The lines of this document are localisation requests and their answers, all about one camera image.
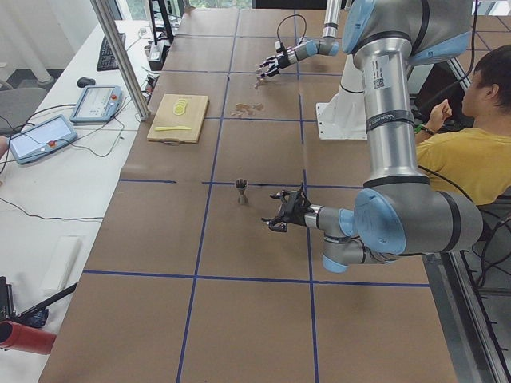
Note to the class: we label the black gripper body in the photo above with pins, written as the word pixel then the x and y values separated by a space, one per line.
pixel 284 58
pixel 300 212

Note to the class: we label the clear glass beaker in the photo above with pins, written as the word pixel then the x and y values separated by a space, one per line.
pixel 261 74

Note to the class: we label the steel jigger measuring cup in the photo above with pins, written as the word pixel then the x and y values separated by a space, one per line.
pixel 241 185

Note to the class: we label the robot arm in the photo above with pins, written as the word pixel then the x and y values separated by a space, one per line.
pixel 397 213
pixel 327 44

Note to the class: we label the wooden cutting board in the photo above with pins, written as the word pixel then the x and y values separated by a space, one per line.
pixel 193 117

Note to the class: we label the yellow plastic knife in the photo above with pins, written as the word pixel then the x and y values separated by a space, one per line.
pixel 172 128

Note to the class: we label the black keyboard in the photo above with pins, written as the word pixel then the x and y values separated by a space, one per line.
pixel 106 60

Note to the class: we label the black computer mouse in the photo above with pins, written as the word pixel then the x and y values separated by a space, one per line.
pixel 85 81

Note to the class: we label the person in yellow shirt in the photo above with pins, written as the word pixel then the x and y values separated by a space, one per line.
pixel 473 160

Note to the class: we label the teach pendant with red button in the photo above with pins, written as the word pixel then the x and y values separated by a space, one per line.
pixel 42 139

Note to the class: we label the red cylinder bottle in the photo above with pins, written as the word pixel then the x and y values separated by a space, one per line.
pixel 24 338

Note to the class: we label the aluminium frame post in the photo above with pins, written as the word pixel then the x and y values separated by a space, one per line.
pixel 109 27

